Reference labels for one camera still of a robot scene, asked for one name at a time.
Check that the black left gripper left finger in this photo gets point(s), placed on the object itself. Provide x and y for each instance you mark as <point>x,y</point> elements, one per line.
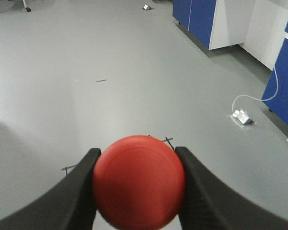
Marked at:
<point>69,205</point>

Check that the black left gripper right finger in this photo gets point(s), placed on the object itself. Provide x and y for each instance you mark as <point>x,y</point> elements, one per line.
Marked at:
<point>210,204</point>

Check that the red mushroom push button switch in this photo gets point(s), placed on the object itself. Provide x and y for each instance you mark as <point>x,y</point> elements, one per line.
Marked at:
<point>138,183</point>

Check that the floor power socket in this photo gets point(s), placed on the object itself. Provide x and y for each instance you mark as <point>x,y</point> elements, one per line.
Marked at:
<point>241,118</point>

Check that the blue lab cabinet right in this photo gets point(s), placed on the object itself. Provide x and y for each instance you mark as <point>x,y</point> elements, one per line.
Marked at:
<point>277,86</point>

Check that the blue white lab cabinet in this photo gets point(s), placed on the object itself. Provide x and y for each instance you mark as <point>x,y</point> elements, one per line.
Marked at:
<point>215,23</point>

